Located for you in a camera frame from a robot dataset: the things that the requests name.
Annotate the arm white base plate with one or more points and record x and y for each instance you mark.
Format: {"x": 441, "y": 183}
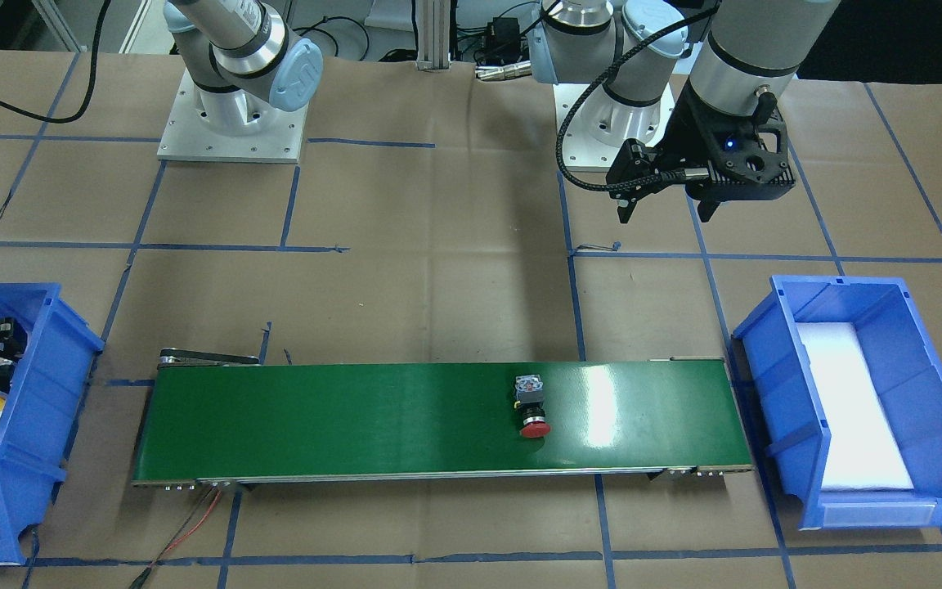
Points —
{"x": 601, "y": 125}
{"x": 233, "y": 127}

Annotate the aluminium frame post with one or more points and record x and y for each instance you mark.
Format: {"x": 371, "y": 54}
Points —
{"x": 434, "y": 30}

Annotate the white foam pad source bin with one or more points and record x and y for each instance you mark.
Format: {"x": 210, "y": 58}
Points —
{"x": 863, "y": 454}

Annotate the green conveyor belt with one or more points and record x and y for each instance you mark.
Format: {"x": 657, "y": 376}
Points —
{"x": 349, "y": 422}

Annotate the blue bin destination side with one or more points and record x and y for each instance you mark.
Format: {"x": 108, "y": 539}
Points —
{"x": 37, "y": 422}

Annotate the blue bin source side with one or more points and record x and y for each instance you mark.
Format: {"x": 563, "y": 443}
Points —
{"x": 906, "y": 372}

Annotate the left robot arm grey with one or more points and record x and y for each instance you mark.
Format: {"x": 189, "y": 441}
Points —
{"x": 726, "y": 52}

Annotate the red push button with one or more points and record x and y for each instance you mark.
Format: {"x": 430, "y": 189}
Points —
{"x": 529, "y": 404}

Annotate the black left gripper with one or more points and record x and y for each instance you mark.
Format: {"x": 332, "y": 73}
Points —
{"x": 693, "y": 128}

